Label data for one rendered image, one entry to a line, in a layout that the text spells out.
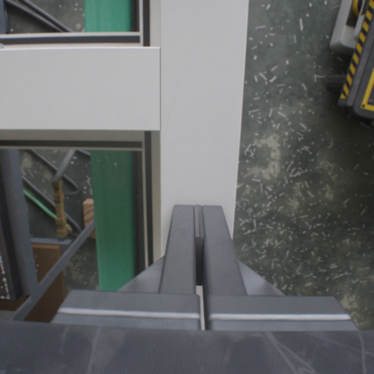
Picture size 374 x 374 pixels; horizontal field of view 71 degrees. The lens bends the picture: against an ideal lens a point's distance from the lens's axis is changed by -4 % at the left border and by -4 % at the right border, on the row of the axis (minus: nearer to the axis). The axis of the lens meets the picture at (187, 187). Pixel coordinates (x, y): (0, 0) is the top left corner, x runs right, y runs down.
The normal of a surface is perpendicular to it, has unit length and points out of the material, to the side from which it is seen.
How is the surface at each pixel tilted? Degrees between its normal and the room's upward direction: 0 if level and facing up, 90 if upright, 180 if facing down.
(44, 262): 0
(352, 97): 0
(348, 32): 0
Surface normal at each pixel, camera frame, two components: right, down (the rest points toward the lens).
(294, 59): -0.02, 0.29
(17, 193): 1.00, 0.04
